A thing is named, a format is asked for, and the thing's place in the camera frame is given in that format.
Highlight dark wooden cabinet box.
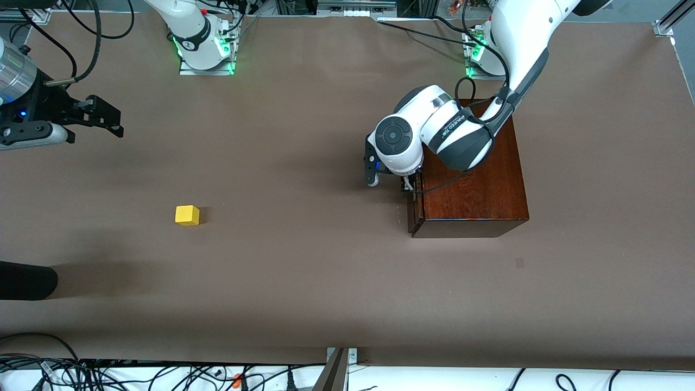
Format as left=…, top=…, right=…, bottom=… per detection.
left=415, top=98, right=530, bottom=238

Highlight white power strip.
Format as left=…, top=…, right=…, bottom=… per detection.
left=317, top=0, right=398, bottom=18

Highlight black rounded object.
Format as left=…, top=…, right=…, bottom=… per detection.
left=0, top=261, right=59, bottom=301

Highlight dark grey slanted bar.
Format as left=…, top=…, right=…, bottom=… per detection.
left=314, top=348, right=348, bottom=391

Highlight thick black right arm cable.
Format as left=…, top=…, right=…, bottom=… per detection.
left=45, top=0, right=104, bottom=87

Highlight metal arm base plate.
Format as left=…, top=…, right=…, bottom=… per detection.
left=179, top=52, right=236, bottom=76
left=466, top=57, right=508, bottom=81

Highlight black table cable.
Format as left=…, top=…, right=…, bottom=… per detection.
left=377, top=19, right=478, bottom=47

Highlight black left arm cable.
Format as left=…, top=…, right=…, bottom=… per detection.
left=402, top=0, right=514, bottom=195

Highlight silver metal table bracket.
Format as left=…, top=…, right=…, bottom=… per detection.
left=326, top=348, right=359, bottom=375

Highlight aluminium profile rail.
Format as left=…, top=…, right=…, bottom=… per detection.
left=653, top=0, right=695, bottom=37

